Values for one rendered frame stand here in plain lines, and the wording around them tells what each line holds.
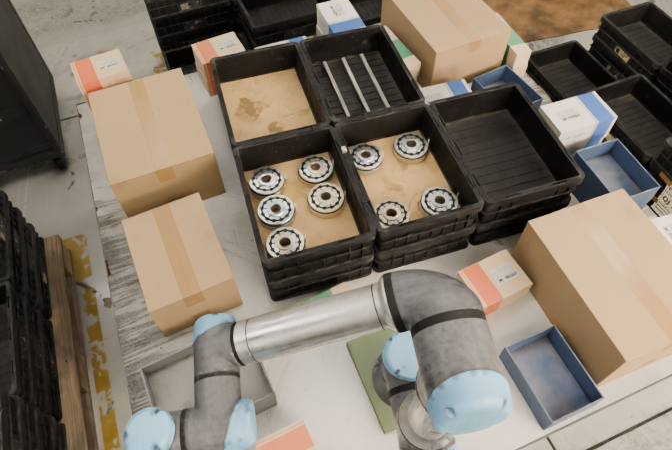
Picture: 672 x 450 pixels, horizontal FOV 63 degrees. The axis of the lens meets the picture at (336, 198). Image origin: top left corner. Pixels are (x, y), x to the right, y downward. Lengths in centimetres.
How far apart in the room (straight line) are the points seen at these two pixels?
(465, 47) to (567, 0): 205
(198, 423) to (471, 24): 159
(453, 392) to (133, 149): 120
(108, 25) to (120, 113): 203
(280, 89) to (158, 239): 67
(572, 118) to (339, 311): 116
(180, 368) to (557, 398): 94
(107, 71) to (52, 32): 198
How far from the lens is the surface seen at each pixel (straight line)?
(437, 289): 83
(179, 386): 146
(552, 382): 155
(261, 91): 187
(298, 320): 89
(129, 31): 371
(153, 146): 168
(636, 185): 188
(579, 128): 182
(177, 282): 145
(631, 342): 144
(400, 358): 122
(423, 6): 211
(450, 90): 195
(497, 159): 172
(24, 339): 210
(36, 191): 299
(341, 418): 144
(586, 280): 147
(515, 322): 159
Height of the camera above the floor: 210
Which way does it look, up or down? 54 degrees down
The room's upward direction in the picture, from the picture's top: 1 degrees counter-clockwise
